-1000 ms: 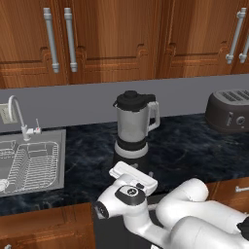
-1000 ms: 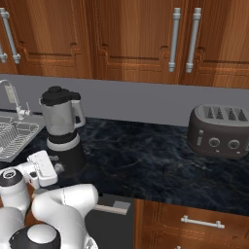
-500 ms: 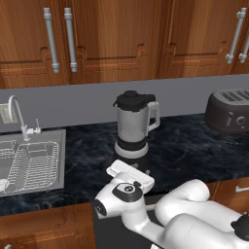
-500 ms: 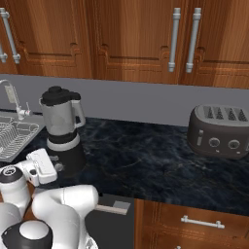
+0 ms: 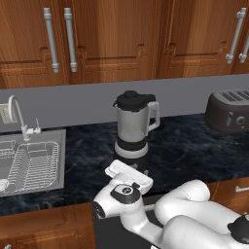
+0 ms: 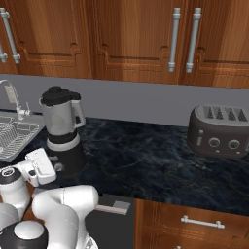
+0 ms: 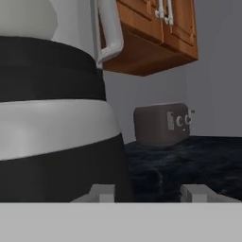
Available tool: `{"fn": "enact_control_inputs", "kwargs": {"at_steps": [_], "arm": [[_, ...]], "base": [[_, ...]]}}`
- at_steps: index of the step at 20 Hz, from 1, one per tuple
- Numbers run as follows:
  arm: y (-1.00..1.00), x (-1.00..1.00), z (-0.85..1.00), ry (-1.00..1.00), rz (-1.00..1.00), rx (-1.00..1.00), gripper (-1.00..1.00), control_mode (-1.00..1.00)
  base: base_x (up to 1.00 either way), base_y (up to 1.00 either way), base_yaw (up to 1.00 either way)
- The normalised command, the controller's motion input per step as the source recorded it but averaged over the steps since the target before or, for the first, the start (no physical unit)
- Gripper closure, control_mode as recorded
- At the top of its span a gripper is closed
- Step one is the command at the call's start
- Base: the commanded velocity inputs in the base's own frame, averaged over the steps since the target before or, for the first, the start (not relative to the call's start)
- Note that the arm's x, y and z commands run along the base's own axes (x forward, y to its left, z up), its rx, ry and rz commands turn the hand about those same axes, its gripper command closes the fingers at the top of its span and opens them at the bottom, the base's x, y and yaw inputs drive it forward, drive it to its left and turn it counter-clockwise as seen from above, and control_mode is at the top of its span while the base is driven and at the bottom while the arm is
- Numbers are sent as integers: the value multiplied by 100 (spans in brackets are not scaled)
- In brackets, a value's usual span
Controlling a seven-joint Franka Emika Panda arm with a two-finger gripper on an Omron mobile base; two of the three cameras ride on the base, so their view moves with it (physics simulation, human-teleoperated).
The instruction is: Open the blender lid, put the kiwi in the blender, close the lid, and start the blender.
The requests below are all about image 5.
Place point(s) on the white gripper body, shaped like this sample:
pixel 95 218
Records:
pixel 128 171

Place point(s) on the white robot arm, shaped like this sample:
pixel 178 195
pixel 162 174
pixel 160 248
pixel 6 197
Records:
pixel 181 223

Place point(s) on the grey and black blender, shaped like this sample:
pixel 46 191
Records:
pixel 131 129

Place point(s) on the black blender lid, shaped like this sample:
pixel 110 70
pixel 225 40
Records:
pixel 133 99

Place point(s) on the black dishwasher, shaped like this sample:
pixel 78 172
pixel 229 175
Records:
pixel 107 233

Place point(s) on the steel sink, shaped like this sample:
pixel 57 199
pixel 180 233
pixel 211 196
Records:
pixel 61 162

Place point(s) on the wooden base cupboard door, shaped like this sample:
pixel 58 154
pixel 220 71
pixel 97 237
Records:
pixel 45 227

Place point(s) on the wooden drawer front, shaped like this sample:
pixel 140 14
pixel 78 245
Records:
pixel 227 194

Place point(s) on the dark grey toaster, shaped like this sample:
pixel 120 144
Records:
pixel 227 112

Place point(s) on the white sink tap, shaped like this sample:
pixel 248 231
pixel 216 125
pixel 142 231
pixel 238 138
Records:
pixel 17 108

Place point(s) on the white wall socket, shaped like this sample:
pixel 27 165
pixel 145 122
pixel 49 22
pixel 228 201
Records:
pixel 6 113

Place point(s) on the wooden wall cupboard door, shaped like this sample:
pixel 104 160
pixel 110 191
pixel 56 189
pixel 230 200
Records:
pixel 22 39
pixel 247 26
pixel 110 35
pixel 197 32

